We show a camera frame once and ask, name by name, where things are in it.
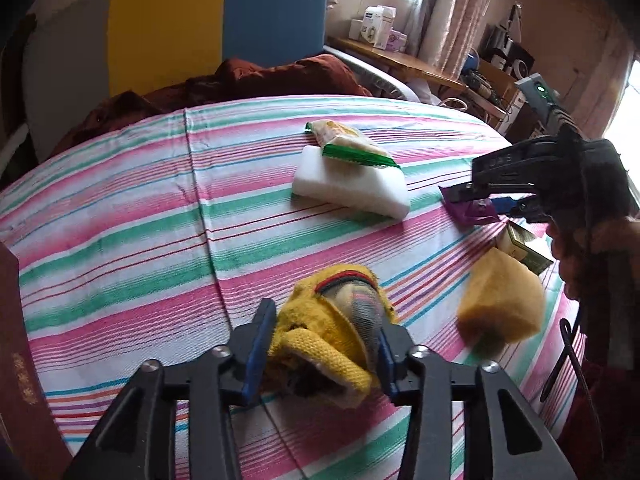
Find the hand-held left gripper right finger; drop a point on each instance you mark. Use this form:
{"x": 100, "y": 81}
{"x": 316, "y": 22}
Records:
{"x": 386, "y": 362}

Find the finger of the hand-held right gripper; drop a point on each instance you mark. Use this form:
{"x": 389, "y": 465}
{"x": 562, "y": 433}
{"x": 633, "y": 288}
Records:
{"x": 510, "y": 167}
{"x": 520, "y": 205}

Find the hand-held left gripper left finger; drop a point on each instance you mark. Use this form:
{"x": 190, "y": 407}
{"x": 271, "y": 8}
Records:
{"x": 259, "y": 345}

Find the purple packet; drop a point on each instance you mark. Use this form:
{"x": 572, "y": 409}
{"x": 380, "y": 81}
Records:
{"x": 470, "y": 214}

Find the yellow knitted glove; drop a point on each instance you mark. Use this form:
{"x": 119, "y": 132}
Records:
{"x": 320, "y": 320}

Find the maroon tin box gold interior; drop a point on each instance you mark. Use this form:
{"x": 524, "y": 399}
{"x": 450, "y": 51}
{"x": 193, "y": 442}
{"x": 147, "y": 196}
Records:
{"x": 25, "y": 385}

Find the person's right hand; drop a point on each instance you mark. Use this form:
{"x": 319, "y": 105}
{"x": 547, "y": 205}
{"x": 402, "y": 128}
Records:
{"x": 617, "y": 235}

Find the green gold small box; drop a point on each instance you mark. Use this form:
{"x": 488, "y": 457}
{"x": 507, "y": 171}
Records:
{"x": 525, "y": 250}

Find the wooden side table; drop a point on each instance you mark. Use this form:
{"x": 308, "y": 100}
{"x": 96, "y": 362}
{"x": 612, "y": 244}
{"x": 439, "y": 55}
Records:
{"x": 492, "y": 95}

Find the yellow sponge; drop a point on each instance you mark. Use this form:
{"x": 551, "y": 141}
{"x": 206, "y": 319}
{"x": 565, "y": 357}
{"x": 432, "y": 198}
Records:
{"x": 505, "y": 300}

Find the black electronic device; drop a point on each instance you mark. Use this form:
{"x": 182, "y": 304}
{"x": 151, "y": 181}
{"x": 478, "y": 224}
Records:
{"x": 510, "y": 55}

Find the wooden shelf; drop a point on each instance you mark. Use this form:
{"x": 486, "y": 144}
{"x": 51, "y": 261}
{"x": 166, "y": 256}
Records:
{"x": 400, "y": 60}

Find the pink patterned curtain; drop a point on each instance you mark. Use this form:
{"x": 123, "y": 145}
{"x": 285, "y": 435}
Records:
{"x": 450, "y": 20}

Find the white foam block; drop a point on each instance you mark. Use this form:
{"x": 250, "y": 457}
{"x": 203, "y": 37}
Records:
{"x": 350, "y": 187}

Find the green-edged snack packet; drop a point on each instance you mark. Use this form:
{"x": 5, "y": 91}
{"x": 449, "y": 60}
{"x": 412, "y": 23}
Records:
{"x": 345, "y": 142}

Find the purple tissue box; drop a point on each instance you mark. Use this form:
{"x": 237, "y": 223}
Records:
{"x": 397, "y": 41}

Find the white carton box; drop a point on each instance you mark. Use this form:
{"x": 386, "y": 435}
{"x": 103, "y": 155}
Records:
{"x": 379, "y": 25}

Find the dark red clothing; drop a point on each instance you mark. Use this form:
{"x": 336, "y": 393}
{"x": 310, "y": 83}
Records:
{"x": 610, "y": 420}

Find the dark red blanket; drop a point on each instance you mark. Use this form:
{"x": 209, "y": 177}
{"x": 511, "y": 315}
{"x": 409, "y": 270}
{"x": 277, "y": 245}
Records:
{"x": 260, "y": 77}

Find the grey yellow blue headboard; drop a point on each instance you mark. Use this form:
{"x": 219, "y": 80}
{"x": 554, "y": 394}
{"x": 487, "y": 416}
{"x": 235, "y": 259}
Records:
{"x": 165, "y": 25}

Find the grey bed frame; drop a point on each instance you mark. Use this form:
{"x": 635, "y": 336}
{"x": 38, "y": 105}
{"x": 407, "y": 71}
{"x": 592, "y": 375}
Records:
{"x": 380, "y": 82}

